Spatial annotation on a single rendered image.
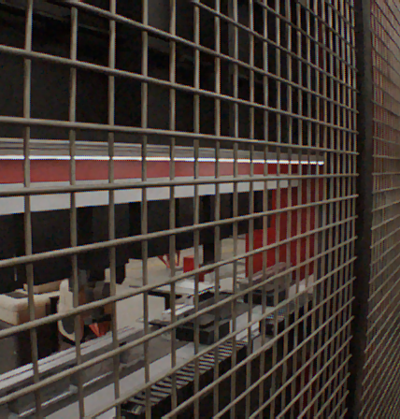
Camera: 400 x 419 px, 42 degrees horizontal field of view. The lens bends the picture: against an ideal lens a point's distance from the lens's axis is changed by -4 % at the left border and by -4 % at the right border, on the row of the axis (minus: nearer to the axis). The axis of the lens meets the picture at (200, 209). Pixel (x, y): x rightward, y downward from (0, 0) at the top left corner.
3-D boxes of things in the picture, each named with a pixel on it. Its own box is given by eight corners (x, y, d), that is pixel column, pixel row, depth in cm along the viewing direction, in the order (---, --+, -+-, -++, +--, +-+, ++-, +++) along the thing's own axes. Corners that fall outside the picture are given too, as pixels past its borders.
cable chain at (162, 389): (231, 351, 124) (231, 336, 124) (253, 355, 122) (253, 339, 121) (115, 424, 87) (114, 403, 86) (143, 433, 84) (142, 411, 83)
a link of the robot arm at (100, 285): (100, 270, 201) (80, 269, 195) (118, 267, 193) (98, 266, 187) (101, 302, 199) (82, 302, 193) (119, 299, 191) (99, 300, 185)
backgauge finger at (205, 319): (151, 319, 156) (150, 303, 156) (230, 333, 144) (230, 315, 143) (126, 329, 146) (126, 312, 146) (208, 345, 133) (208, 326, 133)
